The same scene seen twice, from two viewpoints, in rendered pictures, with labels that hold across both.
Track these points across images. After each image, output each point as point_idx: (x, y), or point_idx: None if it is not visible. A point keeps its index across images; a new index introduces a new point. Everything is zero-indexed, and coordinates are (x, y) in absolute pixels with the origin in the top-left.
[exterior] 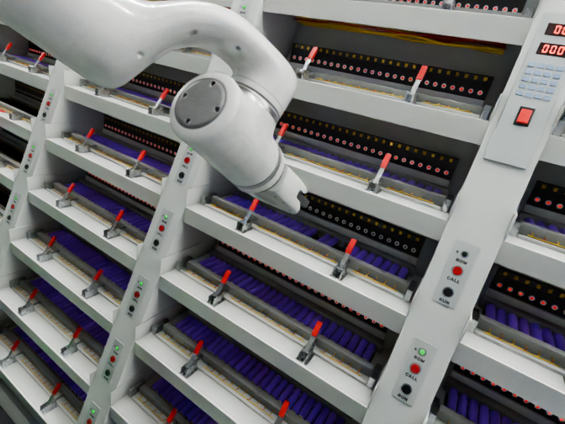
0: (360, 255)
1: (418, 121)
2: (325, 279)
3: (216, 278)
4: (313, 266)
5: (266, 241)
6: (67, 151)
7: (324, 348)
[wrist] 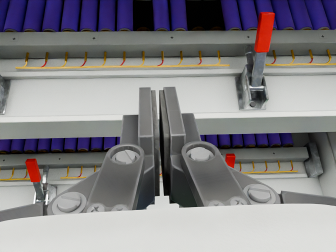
0: (251, 12)
1: None
2: (236, 120)
3: (13, 163)
4: (197, 105)
5: (68, 101)
6: None
7: (236, 162)
